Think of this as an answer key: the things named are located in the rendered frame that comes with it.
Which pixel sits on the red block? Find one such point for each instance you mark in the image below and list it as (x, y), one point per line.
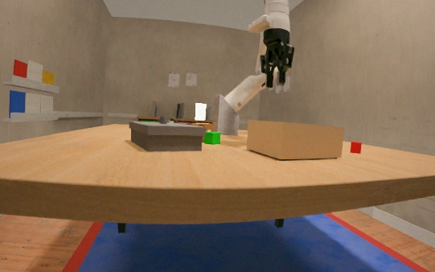
(356, 147)

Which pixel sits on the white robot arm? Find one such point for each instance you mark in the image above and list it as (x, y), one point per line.
(277, 12)

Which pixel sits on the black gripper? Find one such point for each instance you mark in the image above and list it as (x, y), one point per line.
(275, 40)

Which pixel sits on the green block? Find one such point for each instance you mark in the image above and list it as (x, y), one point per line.
(211, 138)

